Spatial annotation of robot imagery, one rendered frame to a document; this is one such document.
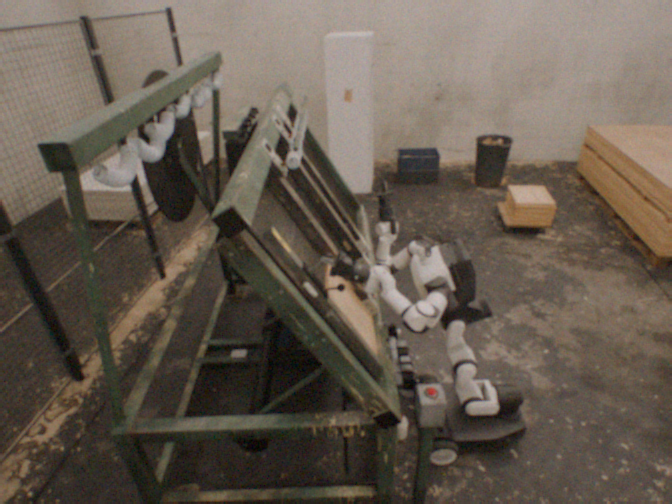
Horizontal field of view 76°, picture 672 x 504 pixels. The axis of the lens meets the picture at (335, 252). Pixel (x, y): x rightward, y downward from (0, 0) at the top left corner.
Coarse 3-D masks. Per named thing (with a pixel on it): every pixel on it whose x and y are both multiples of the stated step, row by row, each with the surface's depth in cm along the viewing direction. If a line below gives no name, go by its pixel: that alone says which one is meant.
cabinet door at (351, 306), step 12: (336, 276) 232; (348, 288) 240; (336, 300) 214; (348, 300) 231; (360, 300) 249; (348, 312) 221; (360, 312) 240; (360, 324) 229; (372, 324) 248; (372, 336) 237; (372, 348) 228
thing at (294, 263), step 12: (276, 240) 178; (288, 252) 182; (288, 264) 185; (300, 264) 187; (300, 276) 188; (312, 288) 192; (324, 300) 196; (336, 312) 199; (348, 324) 205; (348, 336) 207; (360, 336) 212; (360, 348) 212; (372, 360) 216
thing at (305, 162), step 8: (280, 112) 259; (288, 120) 267; (288, 128) 265; (304, 160) 276; (304, 168) 278; (312, 168) 279; (312, 176) 281; (320, 176) 287; (320, 184) 285; (328, 192) 288; (328, 200) 291; (336, 200) 295; (336, 208) 294; (344, 216) 297; (344, 224) 301; (352, 224) 304; (352, 232) 304; (360, 240) 308; (368, 248) 312
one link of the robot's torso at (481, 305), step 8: (464, 304) 231; (472, 304) 231; (480, 304) 234; (488, 304) 232; (456, 312) 231; (464, 312) 231; (472, 312) 231; (480, 312) 231; (488, 312) 232; (440, 320) 239; (472, 320) 235
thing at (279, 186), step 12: (264, 144) 201; (276, 156) 209; (300, 156) 206; (276, 168) 207; (276, 180) 209; (276, 192) 213; (288, 192) 213; (288, 204) 216; (300, 204) 218; (300, 216) 220; (312, 228) 224; (312, 240) 228; (324, 240) 228; (324, 252) 232; (336, 252) 234; (360, 288) 245; (372, 300) 252; (372, 312) 254
